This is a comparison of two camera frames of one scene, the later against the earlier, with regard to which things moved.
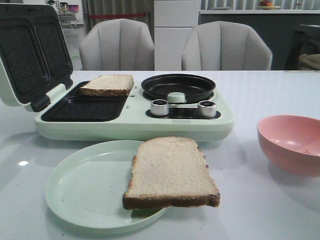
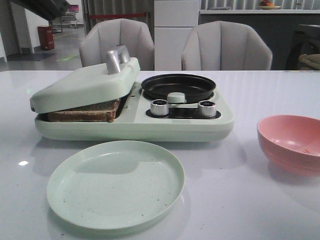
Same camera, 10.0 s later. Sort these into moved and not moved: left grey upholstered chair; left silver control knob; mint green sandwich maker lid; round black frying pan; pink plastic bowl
Moved: mint green sandwich maker lid
Not moved: left silver control knob; pink plastic bowl; left grey upholstered chair; round black frying pan
